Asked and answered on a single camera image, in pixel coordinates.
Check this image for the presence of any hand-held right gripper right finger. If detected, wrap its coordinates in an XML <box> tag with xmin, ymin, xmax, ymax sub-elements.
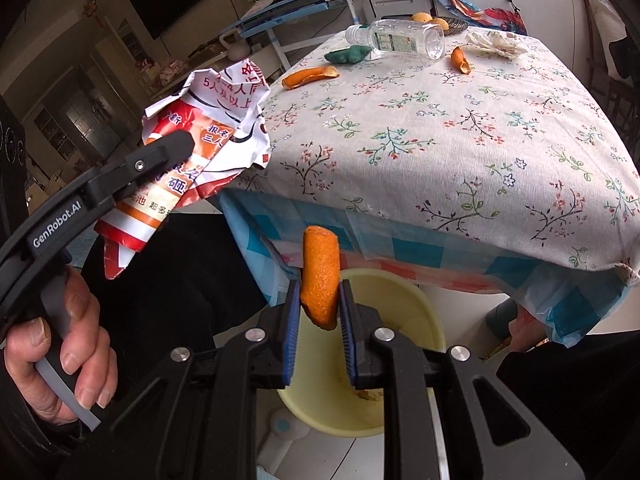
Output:
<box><xmin>337</xmin><ymin>280</ymin><xmax>586</xmax><ymax>480</ymax></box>

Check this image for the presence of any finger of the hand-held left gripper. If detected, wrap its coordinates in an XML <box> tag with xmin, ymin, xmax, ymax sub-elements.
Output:
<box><xmin>82</xmin><ymin>130</ymin><xmax>196</xmax><ymax>206</ymax></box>

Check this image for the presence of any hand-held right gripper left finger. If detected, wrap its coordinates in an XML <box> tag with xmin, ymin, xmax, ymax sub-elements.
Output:
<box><xmin>55</xmin><ymin>280</ymin><xmax>303</xmax><ymax>480</ymax></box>

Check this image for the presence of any red and white wrapper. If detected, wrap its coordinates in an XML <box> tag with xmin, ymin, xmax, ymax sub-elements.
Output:
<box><xmin>95</xmin><ymin>60</ymin><xmax>273</xmax><ymax>281</ymax></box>

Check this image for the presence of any yellow plastic bin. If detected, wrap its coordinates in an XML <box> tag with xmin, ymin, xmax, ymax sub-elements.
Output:
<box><xmin>277</xmin><ymin>267</ymin><xmax>447</xmax><ymax>437</ymax></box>

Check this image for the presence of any long orange peel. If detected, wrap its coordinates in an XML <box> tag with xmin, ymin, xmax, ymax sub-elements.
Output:
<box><xmin>281</xmin><ymin>66</ymin><xmax>341</xmax><ymax>90</ymax></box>

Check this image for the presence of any green wrapper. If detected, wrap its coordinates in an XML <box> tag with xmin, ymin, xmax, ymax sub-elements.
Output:
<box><xmin>324</xmin><ymin>44</ymin><xmax>373</xmax><ymax>65</ymax></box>

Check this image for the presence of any clear plastic bottle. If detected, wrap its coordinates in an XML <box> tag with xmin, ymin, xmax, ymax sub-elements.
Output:
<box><xmin>345</xmin><ymin>17</ymin><xmax>447</xmax><ymax>62</ymax></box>

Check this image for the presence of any small curled orange peel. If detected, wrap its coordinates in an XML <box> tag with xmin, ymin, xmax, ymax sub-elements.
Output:
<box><xmin>450</xmin><ymin>46</ymin><xmax>472</xmax><ymax>75</ymax></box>

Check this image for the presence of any person's left hand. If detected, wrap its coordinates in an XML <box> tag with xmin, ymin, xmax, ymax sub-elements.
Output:
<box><xmin>0</xmin><ymin>265</ymin><xmax>118</xmax><ymax>428</ymax></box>

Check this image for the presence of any pink bouquet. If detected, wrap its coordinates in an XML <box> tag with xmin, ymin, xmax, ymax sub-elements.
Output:
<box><xmin>160</xmin><ymin>60</ymin><xmax>188</xmax><ymax>86</ymax></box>

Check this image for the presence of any checked plastic undercloth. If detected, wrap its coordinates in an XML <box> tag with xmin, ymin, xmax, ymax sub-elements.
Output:
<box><xmin>217</xmin><ymin>190</ymin><xmax>633</xmax><ymax>348</ymax></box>

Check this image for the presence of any pale pink kettlebell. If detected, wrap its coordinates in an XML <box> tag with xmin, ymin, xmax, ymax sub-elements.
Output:
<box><xmin>220</xmin><ymin>30</ymin><xmax>251</xmax><ymax>61</ymax></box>

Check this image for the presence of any blue study desk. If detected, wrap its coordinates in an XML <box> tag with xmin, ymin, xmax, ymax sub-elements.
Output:
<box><xmin>220</xmin><ymin>0</ymin><xmax>368</xmax><ymax>73</ymax></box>

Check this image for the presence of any floral tablecloth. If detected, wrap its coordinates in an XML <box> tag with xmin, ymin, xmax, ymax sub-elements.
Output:
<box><xmin>220</xmin><ymin>22</ymin><xmax>640</xmax><ymax>281</ymax></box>

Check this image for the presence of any person's right leg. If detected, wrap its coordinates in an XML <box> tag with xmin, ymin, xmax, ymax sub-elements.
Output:
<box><xmin>495</xmin><ymin>330</ymin><xmax>640</xmax><ymax>480</ymax></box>

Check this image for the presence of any white air purifier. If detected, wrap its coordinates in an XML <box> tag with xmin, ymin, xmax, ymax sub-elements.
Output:
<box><xmin>371</xmin><ymin>0</ymin><xmax>436</xmax><ymax>23</ymax></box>

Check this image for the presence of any dark fruit bowl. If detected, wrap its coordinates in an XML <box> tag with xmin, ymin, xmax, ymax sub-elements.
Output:
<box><xmin>410</xmin><ymin>12</ymin><xmax>469</xmax><ymax>36</ymax></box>

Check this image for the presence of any crumpled beige paper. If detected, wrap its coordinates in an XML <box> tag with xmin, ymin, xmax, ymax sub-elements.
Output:
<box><xmin>465</xmin><ymin>29</ymin><xmax>530</xmax><ymax>61</ymax></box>

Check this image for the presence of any red wall ornament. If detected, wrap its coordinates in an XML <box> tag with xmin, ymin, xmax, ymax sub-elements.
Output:
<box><xmin>82</xmin><ymin>0</ymin><xmax>108</xmax><ymax>36</ymax></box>

